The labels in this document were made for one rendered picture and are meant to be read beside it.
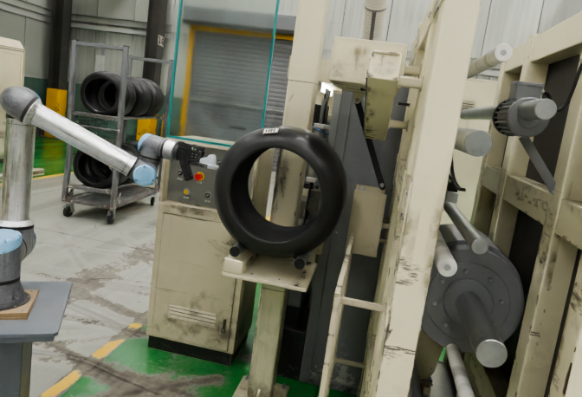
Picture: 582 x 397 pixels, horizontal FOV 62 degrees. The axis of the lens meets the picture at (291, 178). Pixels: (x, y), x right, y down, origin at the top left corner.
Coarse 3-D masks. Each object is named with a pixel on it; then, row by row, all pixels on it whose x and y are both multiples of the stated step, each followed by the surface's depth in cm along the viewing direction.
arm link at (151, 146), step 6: (144, 138) 212; (150, 138) 212; (156, 138) 212; (162, 138) 213; (138, 144) 212; (144, 144) 211; (150, 144) 211; (156, 144) 211; (162, 144) 210; (144, 150) 212; (150, 150) 211; (156, 150) 211; (162, 150) 210; (150, 156) 212; (156, 156) 213; (162, 156) 212
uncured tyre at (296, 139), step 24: (240, 144) 198; (264, 144) 194; (288, 144) 192; (312, 144) 193; (240, 168) 224; (336, 168) 194; (216, 192) 203; (240, 192) 226; (336, 192) 193; (240, 216) 224; (336, 216) 195; (240, 240) 202; (264, 240) 199; (288, 240) 197; (312, 240) 196
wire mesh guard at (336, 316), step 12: (348, 252) 189; (348, 264) 224; (336, 288) 149; (336, 300) 145; (336, 312) 146; (336, 324) 187; (336, 336) 216; (336, 348) 240; (324, 360) 148; (324, 372) 149; (324, 384) 149; (324, 396) 175
